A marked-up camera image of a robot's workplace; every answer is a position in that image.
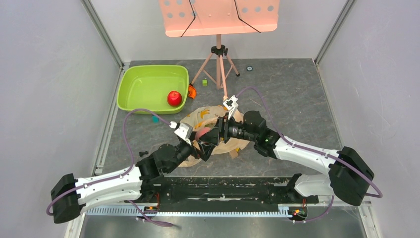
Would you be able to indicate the pink fake peach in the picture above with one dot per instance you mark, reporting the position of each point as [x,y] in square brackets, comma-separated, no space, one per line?
[201,132]

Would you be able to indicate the orange toy by basin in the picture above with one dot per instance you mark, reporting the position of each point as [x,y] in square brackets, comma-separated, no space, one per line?
[192,92]

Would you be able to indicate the red fake fruit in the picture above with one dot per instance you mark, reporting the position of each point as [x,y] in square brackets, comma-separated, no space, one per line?
[174,98]

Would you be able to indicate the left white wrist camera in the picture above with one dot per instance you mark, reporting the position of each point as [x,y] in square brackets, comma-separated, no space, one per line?
[182,130]

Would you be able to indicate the green plastic basin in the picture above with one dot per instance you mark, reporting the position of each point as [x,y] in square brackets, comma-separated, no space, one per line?
[147,87]

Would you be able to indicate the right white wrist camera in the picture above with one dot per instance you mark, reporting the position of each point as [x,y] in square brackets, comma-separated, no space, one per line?
[231,105]

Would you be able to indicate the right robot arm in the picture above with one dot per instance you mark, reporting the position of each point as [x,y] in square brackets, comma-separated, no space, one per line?
[342,173]

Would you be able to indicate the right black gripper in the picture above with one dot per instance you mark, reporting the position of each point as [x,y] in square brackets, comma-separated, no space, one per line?
[224,130]

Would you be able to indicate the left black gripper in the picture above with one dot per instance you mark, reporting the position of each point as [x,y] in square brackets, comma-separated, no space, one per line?
[205,151]

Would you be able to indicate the translucent orange plastic bag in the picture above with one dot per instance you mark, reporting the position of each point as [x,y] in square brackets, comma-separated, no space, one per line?
[206,117]

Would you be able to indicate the brown wooden block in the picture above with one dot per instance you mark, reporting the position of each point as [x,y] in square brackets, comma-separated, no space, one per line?
[233,154]

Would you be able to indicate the pink music stand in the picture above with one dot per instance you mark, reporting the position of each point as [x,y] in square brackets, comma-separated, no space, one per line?
[187,18]

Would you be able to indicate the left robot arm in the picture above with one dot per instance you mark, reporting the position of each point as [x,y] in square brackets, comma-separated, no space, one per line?
[72,196]

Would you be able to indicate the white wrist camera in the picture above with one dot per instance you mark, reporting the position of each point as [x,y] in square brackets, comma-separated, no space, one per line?
[231,105]
[182,130]

